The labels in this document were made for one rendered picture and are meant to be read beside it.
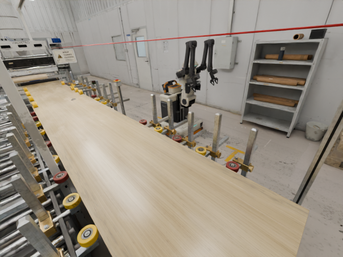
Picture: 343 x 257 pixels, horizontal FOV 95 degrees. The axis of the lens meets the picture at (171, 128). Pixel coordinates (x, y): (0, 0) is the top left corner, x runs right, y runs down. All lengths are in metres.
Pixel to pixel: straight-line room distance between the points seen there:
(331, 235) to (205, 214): 1.57
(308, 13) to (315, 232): 2.98
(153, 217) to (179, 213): 0.12
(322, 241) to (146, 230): 1.70
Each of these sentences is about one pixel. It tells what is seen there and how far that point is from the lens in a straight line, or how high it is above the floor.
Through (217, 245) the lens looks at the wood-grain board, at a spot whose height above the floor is 0.90.
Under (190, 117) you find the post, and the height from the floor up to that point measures 1.07.
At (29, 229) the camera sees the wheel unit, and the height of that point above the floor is 1.08.
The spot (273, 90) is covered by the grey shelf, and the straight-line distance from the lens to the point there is 3.77.
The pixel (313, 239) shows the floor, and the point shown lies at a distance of 2.15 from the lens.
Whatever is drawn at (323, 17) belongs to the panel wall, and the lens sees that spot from 3.59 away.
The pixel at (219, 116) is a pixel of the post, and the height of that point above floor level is 1.15.
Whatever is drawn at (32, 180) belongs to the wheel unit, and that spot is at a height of 0.95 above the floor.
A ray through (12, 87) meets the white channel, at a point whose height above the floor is 1.46.
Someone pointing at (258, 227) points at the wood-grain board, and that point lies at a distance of 0.88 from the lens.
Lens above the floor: 1.62
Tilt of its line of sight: 29 degrees down
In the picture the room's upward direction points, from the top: 3 degrees counter-clockwise
